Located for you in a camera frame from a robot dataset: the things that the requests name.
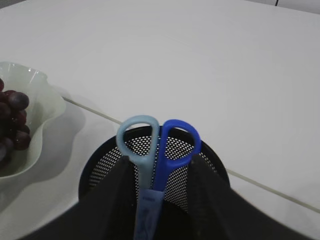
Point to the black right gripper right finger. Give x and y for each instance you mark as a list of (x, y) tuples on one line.
[(245, 211)]

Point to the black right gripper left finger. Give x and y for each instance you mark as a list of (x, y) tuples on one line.
[(106, 213)]

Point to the blue capped scissors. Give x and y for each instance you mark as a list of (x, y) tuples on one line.
[(154, 169)]

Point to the purple grape bunch with leaf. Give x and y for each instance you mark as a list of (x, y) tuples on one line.
[(14, 132)]

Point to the black mesh pen holder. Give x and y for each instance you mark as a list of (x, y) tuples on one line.
[(179, 144)]

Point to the green wavy glass plate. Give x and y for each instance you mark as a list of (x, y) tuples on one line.
[(45, 105)]

